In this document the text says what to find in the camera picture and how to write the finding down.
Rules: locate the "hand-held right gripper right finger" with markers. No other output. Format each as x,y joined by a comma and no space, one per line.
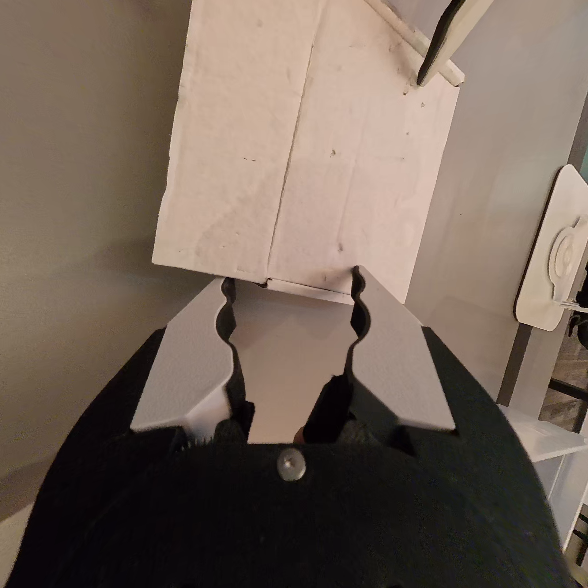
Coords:
399,372

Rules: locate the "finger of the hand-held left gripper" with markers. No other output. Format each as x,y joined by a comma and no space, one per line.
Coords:
454,32

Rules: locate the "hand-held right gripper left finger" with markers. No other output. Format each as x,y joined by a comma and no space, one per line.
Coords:
183,367

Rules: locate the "clear plastic bin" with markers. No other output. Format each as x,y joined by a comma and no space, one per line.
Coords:
551,459

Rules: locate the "white cardboard box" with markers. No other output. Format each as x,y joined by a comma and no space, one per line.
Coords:
298,160

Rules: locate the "wooden document stand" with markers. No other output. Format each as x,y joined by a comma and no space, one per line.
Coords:
546,257

